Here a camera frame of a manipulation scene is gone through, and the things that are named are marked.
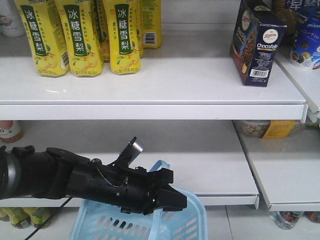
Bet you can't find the white store shelving unit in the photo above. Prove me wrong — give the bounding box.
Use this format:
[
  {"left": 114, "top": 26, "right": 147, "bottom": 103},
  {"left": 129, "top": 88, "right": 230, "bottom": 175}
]
[{"left": 0, "top": 0, "right": 320, "bottom": 240}]

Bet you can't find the light blue plastic basket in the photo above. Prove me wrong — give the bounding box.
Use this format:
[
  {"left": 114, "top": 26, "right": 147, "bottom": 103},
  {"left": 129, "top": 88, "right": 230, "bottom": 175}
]
[{"left": 69, "top": 159, "right": 208, "bottom": 240}]

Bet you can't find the clear cookie tub yellow label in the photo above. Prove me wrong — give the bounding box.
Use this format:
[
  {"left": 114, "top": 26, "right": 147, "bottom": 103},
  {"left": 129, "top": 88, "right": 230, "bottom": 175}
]
[{"left": 232, "top": 120, "right": 305, "bottom": 139}]

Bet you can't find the green tea bottle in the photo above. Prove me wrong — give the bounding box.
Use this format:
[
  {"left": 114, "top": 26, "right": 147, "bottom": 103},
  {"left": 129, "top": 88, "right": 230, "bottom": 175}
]
[
  {"left": 2, "top": 207, "right": 31, "bottom": 229},
  {"left": 22, "top": 207, "right": 52, "bottom": 228}
]

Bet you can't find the yellow pear drink bottle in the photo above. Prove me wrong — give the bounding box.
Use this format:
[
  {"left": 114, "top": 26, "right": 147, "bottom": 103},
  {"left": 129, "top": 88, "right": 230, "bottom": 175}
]
[
  {"left": 140, "top": 0, "right": 162, "bottom": 49},
  {"left": 14, "top": 0, "right": 70, "bottom": 78},
  {"left": 55, "top": 0, "right": 104, "bottom": 77},
  {"left": 103, "top": 0, "right": 141, "bottom": 75}
]

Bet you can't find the brown biscuit pack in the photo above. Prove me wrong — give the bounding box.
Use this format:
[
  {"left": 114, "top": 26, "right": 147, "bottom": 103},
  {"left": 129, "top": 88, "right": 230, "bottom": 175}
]
[{"left": 271, "top": 0, "right": 298, "bottom": 45}]

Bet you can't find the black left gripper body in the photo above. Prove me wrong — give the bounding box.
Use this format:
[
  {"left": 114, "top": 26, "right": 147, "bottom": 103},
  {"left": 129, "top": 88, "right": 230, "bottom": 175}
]
[{"left": 66, "top": 160, "right": 173, "bottom": 215}]

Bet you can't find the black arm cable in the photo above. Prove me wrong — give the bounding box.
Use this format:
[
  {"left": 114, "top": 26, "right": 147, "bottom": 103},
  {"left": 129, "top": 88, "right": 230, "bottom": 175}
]
[{"left": 19, "top": 196, "right": 73, "bottom": 240}]

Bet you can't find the blue white cup snack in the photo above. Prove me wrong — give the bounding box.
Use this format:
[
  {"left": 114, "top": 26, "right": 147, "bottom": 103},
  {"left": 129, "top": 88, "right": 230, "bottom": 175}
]
[{"left": 289, "top": 6, "right": 320, "bottom": 70}]

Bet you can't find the peach drink bottle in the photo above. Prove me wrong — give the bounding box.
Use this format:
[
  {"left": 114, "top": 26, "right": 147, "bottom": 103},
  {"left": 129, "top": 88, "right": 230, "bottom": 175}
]
[{"left": 0, "top": 120, "right": 24, "bottom": 144}]

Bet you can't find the yellow pear drink bottle rear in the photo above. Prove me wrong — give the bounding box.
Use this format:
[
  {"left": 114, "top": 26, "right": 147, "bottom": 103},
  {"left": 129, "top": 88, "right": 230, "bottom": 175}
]
[{"left": 140, "top": 0, "right": 162, "bottom": 49}]

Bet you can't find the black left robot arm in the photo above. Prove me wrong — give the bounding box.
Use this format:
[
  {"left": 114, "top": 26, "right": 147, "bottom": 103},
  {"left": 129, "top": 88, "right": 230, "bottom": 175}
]
[{"left": 0, "top": 145, "right": 187, "bottom": 215}]

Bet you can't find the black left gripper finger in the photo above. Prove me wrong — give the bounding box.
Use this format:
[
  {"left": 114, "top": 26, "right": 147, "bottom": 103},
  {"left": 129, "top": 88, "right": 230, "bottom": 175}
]
[{"left": 157, "top": 185, "right": 188, "bottom": 212}]

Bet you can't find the clear water bottle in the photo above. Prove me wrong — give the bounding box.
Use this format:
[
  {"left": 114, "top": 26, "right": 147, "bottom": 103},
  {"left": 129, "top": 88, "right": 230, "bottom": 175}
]
[{"left": 274, "top": 211, "right": 304, "bottom": 230}]

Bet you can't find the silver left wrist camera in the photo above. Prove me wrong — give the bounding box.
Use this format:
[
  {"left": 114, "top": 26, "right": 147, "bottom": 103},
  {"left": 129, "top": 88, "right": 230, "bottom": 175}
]
[{"left": 114, "top": 136, "right": 144, "bottom": 167}]

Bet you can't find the Chocofello cookie box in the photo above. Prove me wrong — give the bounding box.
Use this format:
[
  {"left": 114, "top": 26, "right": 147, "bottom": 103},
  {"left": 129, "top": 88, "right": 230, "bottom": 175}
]
[{"left": 230, "top": 0, "right": 287, "bottom": 87}]

